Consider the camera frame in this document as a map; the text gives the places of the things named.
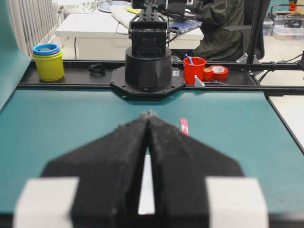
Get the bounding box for blue straw in cup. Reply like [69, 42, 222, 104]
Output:
[185, 54, 194, 65]

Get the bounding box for black vertical frame post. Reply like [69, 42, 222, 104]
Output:
[247, 0, 262, 64]

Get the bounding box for black aluminium frame rail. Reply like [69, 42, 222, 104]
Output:
[17, 60, 304, 95]

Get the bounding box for red tape roll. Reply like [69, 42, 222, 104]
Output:
[209, 66, 229, 81]

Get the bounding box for red spoon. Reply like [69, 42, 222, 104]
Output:
[179, 118, 189, 136]

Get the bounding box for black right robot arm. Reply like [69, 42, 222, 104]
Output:
[119, 0, 269, 228]

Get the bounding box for stacked yellow blue cups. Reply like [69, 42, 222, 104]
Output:
[32, 43, 64, 82]

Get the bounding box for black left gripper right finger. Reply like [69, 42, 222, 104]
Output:
[148, 116, 270, 228]

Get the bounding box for red cylinder block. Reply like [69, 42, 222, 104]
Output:
[204, 68, 213, 81]

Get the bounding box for person in dark jacket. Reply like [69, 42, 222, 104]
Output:
[189, 0, 256, 61]

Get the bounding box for white desk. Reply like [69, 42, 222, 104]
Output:
[55, 9, 204, 60]

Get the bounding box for red plastic cup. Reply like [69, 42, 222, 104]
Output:
[183, 57, 207, 85]

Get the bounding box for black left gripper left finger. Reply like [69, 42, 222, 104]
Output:
[14, 116, 149, 228]

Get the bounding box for silver metal bracket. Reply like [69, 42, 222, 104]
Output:
[194, 75, 205, 88]

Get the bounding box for black cable loop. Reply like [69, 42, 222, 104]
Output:
[88, 63, 106, 76]

